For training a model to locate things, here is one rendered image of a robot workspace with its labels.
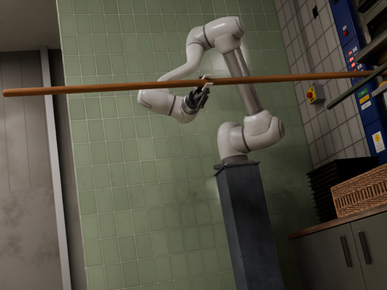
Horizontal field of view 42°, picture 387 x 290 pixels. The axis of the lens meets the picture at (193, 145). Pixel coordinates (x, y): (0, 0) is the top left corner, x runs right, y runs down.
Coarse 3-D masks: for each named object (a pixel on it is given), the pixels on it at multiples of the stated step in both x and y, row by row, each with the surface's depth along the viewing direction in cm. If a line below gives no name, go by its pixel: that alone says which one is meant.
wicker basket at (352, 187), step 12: (384, 168) 203; (348, 180) 226; (360, 180) 219; (372, 180) 211; (384, 180) 204; (336, 192) 237; (348, 192) 228; (360, 192) 220; (372, 192) 246; (384, 192) 205; (336, 204) 237; (348, 204) 240; (360, 204) 220; (372, 204) 213
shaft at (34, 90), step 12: (324, 72) 227; (336, 72) 228; (348, 72) 229; (360, 72) 231; (384, 72) 235; (108, 84) 198; (120, 84) 199; (132, 84) 200; (144, 84) 201; (156, 84) 203; (168, 84) 204; (180, 84) 206; (192, 84) 207; (204, 84) 209; (216, 84) 211; (228, 84) 213; (12, 96) 187
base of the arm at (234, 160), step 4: (236, 156) 285; (240, 156) 286; (244, 156) 287; (224, 160) 288; (228, 160) 286; (232, 160) 284; (236, 160) 284; (240, 160) 285; (244, 160) 286; (220, 164) 288; (224, 164) 287; (228, 164) 281; (232, 164) 282; (216, 168) 287; (220, 168) 287
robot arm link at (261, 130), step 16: (208, 32) 268; (224, 32) 265; (240, 32) 266; (224, 48) 269; (240, 64) 272; (240, 96) 279; (256, 96) 279; (256, 112) 279; (256, 128) 279; (272, 128) 277; (256, 144) 283; (272, 144) 284
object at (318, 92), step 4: (316, 88) 328; (320, 88) 329; (312, 92) 330; (316, 92) 327; (320, 92) 328; (312, 96) 330; (316, 96) 326; (320, 96) 327; (324, 96) 328; (312, 100) 330; (316, 100) 328; (320, 100) 330; (312, 104) 335
